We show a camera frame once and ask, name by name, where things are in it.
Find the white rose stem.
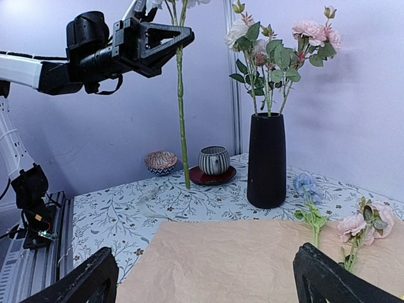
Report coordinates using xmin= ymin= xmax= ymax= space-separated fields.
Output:
xmin=225 ymin=1 xmax=276 ymax=117

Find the red floral saucer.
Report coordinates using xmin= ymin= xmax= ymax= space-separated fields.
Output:
xmin=189 ymin=166 xmax=237 ymax=186

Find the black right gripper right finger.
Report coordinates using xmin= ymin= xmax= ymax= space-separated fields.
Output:
xmin=293 ymin=242 xmax=402 ymax=303

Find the aluminium frame rail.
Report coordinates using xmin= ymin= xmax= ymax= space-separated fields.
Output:
xmin=1 ymin=191 xmax=73 ymax=302

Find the black white striped cup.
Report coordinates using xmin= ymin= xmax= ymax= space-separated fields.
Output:
xmin=198 ymin=146 xmax=230 ymax=176

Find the black tall vase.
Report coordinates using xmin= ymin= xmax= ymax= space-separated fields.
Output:
xmin=247 ymin=112 xmax=287 ymax=209

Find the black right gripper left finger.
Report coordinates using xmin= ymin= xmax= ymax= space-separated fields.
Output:
xmin=24 ymin=247 xmax=117 ymax=303

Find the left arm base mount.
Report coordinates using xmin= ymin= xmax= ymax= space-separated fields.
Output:
xmin=1 ymin=191 xmax=66 ymax=250

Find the blue hydrangea stem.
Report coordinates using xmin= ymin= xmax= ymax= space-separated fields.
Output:
xmin=293 ymin=172 xmax=328 ymax=248

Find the red patterned bowl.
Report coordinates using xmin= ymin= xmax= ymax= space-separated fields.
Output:
xmin=145 ymin=151 xmax=178 ymax=176

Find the white printed ribbon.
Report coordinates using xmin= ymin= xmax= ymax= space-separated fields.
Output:
xmin=138 ymin=187 xmax=170 ymax=219

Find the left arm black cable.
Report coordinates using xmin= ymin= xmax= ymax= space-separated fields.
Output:
xmin=0 ymin=50 xmax=69 ymax=62

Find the floral patterned table mat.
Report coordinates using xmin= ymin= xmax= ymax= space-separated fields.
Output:
xmin=71 ymin=153 xmax=404 ymax=285

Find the peach wrapping paper sheet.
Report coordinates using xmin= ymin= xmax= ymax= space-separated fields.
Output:
xmin=115 ymin=208 xmax=404 ymax=303

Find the light blue rose stem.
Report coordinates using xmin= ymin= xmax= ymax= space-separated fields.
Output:
xmin=146 ymin=0 xmax=211 ymax=191

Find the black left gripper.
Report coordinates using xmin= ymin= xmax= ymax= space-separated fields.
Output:
xmin=37 ymin=11 xmax=195 ymax=95

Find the left aluminium post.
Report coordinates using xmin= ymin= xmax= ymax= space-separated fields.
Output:
xmin=223 ymin=0 xmax=243 ymax=155

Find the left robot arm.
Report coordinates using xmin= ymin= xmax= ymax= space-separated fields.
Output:
xmin=1 ymin=10 xmax=194 ymax=206

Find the pink rose stem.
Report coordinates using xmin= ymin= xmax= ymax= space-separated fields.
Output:
xmin=266 ymin=6 xmax=342 ymax=114
xmin=337 ymin=197 xmax=395 ymax=273

